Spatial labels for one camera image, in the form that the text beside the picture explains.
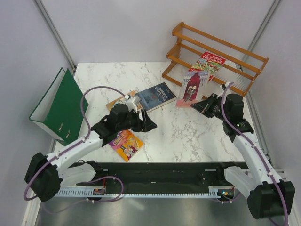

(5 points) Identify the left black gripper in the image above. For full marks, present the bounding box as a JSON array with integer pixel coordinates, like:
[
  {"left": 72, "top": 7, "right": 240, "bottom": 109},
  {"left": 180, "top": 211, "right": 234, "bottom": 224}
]
[{"left": 117, "top": 109, "right": 157, "bottom": 133}]

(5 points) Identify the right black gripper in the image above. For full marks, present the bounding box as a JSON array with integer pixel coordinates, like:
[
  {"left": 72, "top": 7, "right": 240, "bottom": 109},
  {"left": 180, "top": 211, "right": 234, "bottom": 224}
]
[{"left": 191, "top": 93, "right": 230, "bottom": 121}]

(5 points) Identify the pink red Shakespeare Story book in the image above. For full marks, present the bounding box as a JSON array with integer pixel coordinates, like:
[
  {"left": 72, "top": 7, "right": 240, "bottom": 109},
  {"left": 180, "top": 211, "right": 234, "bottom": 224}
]
[{"left": 175, "top": 70, "right": 210, "bottom": 108}]

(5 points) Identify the purple orange Roald Dahl book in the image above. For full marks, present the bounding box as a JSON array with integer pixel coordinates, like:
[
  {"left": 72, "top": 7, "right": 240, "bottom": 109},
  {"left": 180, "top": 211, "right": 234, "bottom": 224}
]
[{"left": 109, "top": 130, "right": 144, "bottom": 162}]

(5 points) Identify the red Treehouse book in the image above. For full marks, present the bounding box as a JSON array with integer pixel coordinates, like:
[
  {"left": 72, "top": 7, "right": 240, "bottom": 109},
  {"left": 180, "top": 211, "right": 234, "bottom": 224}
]
[{"left": 189, "top": 52, "right": 226, "bottom": 81}]

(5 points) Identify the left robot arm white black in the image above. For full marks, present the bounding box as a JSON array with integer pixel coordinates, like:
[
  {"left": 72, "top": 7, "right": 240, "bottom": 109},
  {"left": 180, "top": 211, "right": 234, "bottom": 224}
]
[{"left": 24, "top": 104, "right": 157, "bottom": 202}]

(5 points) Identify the dark blue Nineteen Eighty-Four book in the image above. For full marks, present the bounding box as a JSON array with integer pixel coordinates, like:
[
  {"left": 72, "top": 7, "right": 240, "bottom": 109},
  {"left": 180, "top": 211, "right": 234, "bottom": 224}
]
[{"left": 136, "top": 82, "right": 176, "bottom": 112}]

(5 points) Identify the tan illustrated book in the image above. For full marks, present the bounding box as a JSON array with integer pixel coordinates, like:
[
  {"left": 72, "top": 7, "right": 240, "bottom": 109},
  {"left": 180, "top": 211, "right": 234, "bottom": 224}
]
[{"left": 106, "top": 91, "right": 142, "bottom": 111}]

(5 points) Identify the orange wooden shelf rack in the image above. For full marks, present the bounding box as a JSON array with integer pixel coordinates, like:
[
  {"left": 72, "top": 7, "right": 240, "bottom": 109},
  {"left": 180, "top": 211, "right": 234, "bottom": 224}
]
[{"left": 162, "top": 22, "right": 269, "bottom": 98}]

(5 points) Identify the green lever arch file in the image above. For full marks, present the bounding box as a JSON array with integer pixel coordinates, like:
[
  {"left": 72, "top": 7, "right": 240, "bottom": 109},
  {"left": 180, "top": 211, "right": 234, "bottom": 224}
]
[{"left": 29, "top": 68, "right": 88, "bottom": 146}]

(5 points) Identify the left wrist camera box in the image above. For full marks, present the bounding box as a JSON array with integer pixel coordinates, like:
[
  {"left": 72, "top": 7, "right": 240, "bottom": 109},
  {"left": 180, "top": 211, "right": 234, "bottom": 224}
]
[{"left": 124, "top": 95, "right": 140, "bottom": 113}]

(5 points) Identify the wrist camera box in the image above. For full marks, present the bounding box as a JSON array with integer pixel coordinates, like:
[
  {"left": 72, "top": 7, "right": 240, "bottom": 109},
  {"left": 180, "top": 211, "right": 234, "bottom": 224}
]
[
  {"left": 220, "top": 82, "right": 233, "bottom": 93},
  {"left": 124, "top": 95, "right": 140, "bottom": 113}
]

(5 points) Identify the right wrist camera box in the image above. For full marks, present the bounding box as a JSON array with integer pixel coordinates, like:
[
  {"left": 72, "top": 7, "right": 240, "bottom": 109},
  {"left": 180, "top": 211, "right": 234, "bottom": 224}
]
[{"left": 220, "top": 82, "right": 233, "bottom": 93}]

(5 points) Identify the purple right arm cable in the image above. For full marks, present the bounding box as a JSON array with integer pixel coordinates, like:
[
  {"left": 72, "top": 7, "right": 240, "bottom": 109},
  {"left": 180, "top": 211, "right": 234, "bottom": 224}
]
[{"left": 220, "top": 84, "right": 290, "bottom": 226}]

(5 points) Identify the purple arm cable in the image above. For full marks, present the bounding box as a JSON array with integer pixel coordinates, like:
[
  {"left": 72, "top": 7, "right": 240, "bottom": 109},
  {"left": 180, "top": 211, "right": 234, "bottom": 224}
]
[
  {"left": 23, "top": 86, "right": 129, "bottom": 214},
  {"left": 220, "top": 84, "right": 290, "bottom": 226}
]

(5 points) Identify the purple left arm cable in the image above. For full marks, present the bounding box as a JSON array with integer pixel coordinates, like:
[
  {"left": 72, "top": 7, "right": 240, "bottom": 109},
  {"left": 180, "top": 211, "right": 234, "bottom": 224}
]
[{"left": 23, "top": 86, "right": 129, "bottom": 214}]

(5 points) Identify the white slotted cable duct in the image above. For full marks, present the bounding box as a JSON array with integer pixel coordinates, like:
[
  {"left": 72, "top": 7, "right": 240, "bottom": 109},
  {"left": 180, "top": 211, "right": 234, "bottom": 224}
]
[{"left": 55, "top": 186, "right": 221, "bottom": 198}]

